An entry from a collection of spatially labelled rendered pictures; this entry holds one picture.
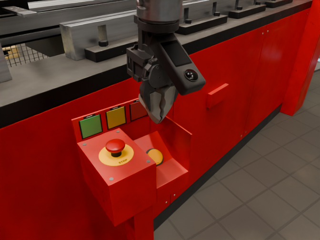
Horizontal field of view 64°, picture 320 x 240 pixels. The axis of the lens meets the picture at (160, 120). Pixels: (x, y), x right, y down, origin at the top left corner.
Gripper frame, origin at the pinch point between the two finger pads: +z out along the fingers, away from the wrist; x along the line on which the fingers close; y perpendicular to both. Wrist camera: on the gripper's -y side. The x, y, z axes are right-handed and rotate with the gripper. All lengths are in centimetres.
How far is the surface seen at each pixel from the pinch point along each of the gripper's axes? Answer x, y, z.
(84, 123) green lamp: 12.8, 10.0, 2.2
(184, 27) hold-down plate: -39, 38, -3
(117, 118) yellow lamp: 5.0, 9.8, 3.9
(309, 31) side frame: -168, 51, 21
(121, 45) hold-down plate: -8.7, 31.9, -3.9
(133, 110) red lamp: 0.6, 9.9, 3.2
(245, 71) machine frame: -83, 37, 25
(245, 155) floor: -97, 29, 87
